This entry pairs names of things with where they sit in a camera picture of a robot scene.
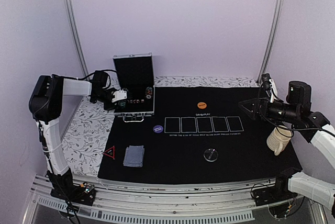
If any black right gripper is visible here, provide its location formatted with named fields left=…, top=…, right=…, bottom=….
left=239, top=96, right=300, bottom=124

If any long poker chip stack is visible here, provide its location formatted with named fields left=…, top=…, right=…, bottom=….
left=117, top=99, right=127, bottom=110

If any short poker chip stack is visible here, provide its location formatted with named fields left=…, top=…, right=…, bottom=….
left=145, top=87, right=153, bottom=99

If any orange big blind button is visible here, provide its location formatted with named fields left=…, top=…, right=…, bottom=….
left=197, top=102, right=207, bottom=109

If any clear dealer button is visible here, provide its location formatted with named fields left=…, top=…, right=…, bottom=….
left=204, top=148, right=219, bottom=162

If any purple small blind button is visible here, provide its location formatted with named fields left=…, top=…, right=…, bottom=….
left=153, top=125, right=164, bottom=133

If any blue patterned card deck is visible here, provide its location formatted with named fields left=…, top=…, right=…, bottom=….
left=123, top=145, right=144, bottom=167

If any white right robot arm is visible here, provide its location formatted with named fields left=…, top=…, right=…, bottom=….
left=239, top=73, right=334, bottom=212

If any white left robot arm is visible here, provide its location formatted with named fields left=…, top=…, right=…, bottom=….
left=29, top=71, right=127, bottom=176

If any red dice row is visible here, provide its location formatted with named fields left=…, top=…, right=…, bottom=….
left=127, top=99, right=145, bottom=104

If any aluminium poker chip case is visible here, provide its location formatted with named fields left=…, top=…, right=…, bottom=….
left=113, top=53, right=155, bottom=123

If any cream ribbed mug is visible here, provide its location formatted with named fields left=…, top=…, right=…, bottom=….
left=266, top=125, right=293, bottom=156

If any red triangle all-in marker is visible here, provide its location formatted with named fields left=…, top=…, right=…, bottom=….
left=103, top=146, right=115, bottom=160

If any black poker mat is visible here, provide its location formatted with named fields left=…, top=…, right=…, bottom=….
left=98, top=87, right=301, bottom=184

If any floral white tablecloth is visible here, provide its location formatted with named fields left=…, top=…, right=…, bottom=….
left=62, top=76, right=258, bottom=177

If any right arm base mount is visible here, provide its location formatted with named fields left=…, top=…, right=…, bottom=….
left=251, top=175, right=298, bottom=206

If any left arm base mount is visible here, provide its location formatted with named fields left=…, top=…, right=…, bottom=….
left=49, top=176, right=96, bottom=206

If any left aluminium frame post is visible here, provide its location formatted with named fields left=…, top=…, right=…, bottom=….
left=64, top=0, right=88, bottom=76

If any aluminium frame post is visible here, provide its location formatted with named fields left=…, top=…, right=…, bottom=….
left=64, top=0, right=88, bottom=76
left=257, top=0, right=284, bottom=83

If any right aluminium frame post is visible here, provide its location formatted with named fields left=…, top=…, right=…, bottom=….
left=257, top=0, right=284, bottom=83

